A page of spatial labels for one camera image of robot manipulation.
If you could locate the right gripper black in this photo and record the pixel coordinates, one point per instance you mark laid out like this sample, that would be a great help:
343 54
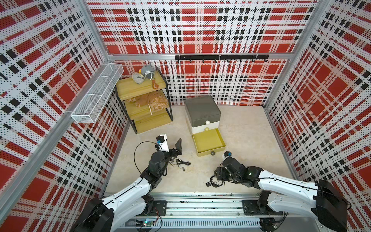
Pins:
221 171

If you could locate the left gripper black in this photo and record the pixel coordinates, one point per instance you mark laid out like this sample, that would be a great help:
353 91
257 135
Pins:
178 150

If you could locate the white drawer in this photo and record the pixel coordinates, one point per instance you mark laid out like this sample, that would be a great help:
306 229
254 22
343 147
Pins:
206 127

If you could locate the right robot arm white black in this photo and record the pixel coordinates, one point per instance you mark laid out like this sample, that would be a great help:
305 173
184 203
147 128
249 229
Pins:
318 200

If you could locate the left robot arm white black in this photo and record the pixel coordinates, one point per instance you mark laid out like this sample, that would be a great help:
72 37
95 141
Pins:
106 215

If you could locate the three-drawer storage cabinet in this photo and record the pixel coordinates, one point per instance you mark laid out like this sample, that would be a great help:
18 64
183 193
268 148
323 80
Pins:
202 113

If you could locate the wooden three-tier shelf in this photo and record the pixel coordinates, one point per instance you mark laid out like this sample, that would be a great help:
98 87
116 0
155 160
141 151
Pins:
140 118

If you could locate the tan plush toy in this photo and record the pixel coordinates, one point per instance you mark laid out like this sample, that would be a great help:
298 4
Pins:
154 101

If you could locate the orange small toy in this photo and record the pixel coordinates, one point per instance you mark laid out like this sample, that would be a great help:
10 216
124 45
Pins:
155 86

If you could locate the white grey cap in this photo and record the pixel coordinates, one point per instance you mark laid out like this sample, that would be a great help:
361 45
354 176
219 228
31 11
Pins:
138 78

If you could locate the grey plush toy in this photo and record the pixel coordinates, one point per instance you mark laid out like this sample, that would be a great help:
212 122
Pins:
148 72

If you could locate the green circuit board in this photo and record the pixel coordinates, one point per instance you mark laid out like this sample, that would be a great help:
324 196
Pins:
145 223

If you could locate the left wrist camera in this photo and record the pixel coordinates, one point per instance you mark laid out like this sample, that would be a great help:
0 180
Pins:
161 143

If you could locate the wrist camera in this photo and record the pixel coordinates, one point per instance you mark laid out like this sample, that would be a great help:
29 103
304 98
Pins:
227 154
161 143

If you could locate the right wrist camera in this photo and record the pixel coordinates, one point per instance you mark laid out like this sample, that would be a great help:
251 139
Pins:
227 154

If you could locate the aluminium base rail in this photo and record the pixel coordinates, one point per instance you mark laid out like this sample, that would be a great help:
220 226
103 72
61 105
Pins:
218 212

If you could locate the white wire mesh basket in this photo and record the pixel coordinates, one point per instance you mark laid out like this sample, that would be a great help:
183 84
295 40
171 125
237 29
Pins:
92 104

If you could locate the black wall hook rail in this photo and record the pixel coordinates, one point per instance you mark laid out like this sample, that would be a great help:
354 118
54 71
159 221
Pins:
251 57

